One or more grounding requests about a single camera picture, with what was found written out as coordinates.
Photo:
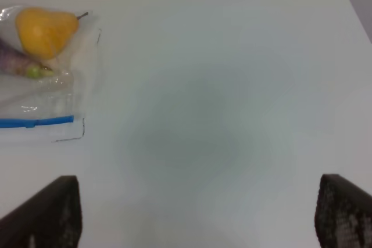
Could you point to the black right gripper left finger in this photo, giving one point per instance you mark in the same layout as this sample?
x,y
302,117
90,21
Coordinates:
x,y
51,218

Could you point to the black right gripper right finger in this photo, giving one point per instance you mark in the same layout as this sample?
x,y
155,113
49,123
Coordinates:
x,y
343,213

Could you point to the clear zip bag blue seal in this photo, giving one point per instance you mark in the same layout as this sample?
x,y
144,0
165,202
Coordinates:
x,y
62,98

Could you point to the purple eggplant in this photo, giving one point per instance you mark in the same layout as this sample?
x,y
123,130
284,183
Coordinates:
x,y
16,63

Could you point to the yellow pear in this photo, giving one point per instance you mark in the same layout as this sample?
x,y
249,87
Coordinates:
x,y
44,33

